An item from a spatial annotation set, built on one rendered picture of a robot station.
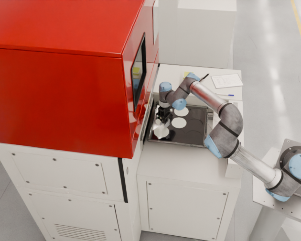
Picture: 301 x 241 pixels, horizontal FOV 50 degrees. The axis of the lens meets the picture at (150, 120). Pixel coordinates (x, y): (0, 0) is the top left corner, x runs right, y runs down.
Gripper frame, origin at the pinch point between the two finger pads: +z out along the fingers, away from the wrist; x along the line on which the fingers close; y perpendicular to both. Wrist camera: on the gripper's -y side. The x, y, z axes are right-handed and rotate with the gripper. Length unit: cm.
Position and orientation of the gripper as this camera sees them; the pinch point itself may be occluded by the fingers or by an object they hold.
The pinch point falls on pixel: (166, 125)
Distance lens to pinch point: 213.6
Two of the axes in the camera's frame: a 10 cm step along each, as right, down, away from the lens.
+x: 8.0, 4.1, -4.4
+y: -6.0, 5.8, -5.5
